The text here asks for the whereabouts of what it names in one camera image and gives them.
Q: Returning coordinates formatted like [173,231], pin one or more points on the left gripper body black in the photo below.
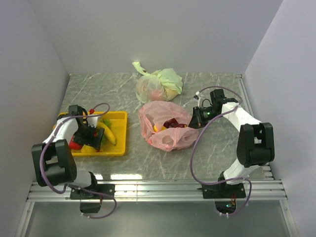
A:
[82,135]

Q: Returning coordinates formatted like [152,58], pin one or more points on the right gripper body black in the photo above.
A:
[209,113]

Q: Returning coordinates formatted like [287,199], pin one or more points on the yellow pepper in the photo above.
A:
[88,149]

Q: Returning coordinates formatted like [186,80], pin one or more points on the pink plastic bag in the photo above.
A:
[152,117]

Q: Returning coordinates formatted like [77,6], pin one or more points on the purple grape bunch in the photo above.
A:
[173,123]

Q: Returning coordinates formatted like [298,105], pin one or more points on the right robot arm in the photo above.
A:
[255,146]

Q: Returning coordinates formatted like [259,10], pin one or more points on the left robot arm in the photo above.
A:
[53,161]

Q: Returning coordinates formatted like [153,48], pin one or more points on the green plastic bag with fruits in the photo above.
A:
[161,85]

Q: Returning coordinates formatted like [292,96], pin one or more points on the green grape bunch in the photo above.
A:
[108,124]

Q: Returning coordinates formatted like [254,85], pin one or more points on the yellow banana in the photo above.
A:
[107,133]

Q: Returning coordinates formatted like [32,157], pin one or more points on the red apple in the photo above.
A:
[75,146]

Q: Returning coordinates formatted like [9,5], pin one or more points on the yellow plastic tray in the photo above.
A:
[118,120]

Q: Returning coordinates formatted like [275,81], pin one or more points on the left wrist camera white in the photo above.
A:
[92,121]

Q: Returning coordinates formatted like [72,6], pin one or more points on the right side aluminium rail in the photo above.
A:
[242,88]

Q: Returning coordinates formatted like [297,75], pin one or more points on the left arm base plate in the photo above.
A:
[108,189]

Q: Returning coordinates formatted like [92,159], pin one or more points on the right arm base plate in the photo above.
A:
[223,190]

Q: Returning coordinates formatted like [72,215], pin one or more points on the aluminium mounting rail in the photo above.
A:
[160,191]

